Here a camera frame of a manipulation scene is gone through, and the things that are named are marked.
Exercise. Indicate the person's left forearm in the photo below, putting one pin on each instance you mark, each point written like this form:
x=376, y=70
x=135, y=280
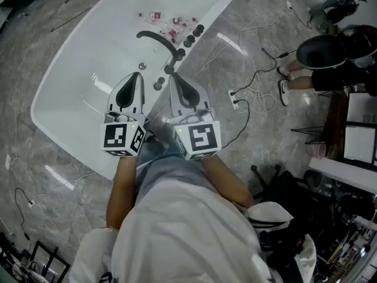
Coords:
x=122, y=187

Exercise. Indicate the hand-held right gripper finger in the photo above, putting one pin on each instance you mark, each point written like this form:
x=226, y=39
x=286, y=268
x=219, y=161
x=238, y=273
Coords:
x=174, y=99
x=203, y=99

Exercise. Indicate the round metal bathtub drain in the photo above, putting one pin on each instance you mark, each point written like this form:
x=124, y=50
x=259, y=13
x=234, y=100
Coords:
x=142, y=66

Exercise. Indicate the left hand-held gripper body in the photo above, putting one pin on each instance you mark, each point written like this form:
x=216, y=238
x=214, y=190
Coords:
x=117, y=136

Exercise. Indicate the white table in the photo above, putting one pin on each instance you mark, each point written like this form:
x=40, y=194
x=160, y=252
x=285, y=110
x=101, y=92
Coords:
x=341, y=174

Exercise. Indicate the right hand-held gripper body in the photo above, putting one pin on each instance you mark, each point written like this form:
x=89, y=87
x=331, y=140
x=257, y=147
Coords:
x=200, y=137

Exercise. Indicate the black metal frame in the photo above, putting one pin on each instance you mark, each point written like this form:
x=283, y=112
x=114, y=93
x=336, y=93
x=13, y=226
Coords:
x=50, y=261

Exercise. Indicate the white power strip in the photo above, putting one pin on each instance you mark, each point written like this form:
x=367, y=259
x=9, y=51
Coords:
x=233, y=99

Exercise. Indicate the white and black machine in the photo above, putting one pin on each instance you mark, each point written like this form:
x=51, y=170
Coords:
x=330, y=1

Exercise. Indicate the long black rod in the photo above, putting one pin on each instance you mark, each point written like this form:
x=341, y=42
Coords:
x=72, y=19

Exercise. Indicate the white floor socket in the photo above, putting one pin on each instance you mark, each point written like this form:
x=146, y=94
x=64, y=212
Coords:
x=8, y=161

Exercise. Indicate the pink cup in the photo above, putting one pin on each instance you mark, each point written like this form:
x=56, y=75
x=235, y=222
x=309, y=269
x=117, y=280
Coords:
x=316, y=150

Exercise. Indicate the white framed panel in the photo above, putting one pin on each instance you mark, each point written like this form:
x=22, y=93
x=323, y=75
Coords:
x=361, y=108
x=357, y=144

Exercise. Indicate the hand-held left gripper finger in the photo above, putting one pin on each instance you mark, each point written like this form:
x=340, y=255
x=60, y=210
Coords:
x=142, y=94
x=115, y=94

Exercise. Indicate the person's right forearm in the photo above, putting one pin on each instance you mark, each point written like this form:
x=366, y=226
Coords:
x=226, y=181

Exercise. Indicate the black curved faucet spout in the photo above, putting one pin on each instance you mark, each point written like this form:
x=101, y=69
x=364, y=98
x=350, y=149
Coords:
x=160, y=40

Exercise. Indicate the black office chair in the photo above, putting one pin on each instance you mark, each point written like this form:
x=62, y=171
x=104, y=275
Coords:
x=282, y=187

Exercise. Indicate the person's grey trousers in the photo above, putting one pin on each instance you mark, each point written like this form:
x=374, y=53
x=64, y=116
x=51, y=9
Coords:
x=165, y=164

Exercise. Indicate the pile of red-capped small bottles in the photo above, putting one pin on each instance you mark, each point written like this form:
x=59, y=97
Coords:
x=173, y=25

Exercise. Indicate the white bathtub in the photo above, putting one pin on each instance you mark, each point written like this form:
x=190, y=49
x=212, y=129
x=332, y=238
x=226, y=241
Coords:
x=97, y=52

